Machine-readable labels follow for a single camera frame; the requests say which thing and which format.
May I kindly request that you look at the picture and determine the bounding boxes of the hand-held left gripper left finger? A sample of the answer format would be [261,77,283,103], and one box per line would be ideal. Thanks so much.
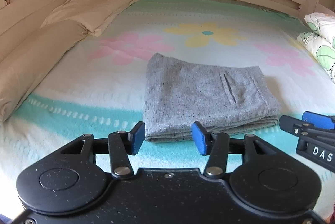
[60,121,146,178]

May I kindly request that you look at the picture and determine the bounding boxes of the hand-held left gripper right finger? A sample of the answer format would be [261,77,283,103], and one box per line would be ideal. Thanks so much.
[191,122,275,179]

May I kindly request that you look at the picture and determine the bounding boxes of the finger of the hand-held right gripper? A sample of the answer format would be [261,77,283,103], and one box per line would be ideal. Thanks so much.
[302,111,335,131]
[279,115,335,136]

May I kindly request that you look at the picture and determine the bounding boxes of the grey pants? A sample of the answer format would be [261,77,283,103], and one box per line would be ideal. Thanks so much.
[143,53,282,143]

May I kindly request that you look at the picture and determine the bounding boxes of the leaf print pillow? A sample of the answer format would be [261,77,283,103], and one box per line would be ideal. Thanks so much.
[304,12,335,43]
[296,32,335,83]

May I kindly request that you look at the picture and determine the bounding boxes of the floral pastel blanket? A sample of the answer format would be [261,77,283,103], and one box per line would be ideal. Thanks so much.
[0,0,335,224]

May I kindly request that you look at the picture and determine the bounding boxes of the beige bolster pillow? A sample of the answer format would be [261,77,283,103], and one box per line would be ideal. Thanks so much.
[0,20,88,123]

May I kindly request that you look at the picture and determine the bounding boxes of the cream pillow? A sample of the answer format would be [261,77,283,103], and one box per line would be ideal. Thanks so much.
[40,0,143,37]

